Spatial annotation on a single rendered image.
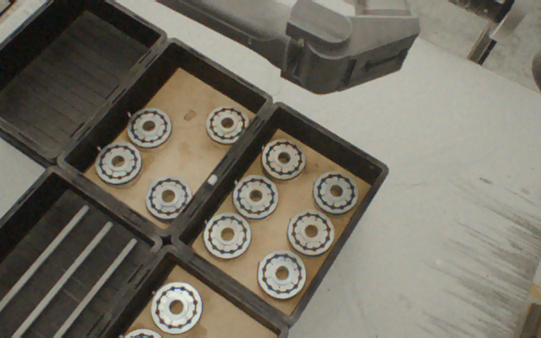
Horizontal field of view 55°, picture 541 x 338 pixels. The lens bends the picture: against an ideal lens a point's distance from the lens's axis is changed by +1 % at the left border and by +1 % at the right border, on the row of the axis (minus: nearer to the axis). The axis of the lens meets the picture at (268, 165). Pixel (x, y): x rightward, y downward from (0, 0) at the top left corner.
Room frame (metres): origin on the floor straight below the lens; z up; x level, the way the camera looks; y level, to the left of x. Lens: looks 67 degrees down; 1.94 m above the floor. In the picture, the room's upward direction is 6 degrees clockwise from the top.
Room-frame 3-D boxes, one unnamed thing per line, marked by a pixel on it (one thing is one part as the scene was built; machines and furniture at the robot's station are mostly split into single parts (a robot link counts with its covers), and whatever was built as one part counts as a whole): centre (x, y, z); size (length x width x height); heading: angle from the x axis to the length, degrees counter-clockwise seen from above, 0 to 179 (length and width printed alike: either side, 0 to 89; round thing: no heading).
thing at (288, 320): (0.35, -0.04, 0.92); 0.40 x 0.30 x 0.02; 152
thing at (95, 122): (0.49, 0.22, 0.92); 0.40 x 0.30 x 0.02; 152
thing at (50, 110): (0.63, 0.49, 0.87); 0.40 x 0.30 x 0.11; 152
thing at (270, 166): (0.48, -0.03, 0.86); 0.10 x 0.10 x 0.01
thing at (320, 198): (0.41, -0.16, 0.86); 0.10 x 0.10 x 0.01
